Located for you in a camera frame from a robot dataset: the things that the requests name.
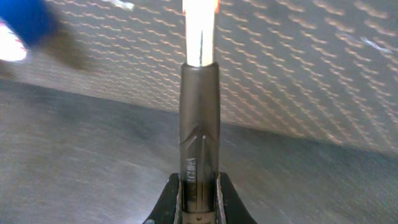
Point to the black pegboard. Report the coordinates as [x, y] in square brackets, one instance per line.
[280, 77]

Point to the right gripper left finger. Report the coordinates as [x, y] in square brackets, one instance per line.
[168, 208]

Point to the roll of blue tape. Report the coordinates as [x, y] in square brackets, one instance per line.
[28, 18]

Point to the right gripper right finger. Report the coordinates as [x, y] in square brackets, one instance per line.
[230, 208]

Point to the hammer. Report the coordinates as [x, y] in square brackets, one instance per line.
[199, 109]

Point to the metal hook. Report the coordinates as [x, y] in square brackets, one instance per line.
[122, 4]
[376, 45]

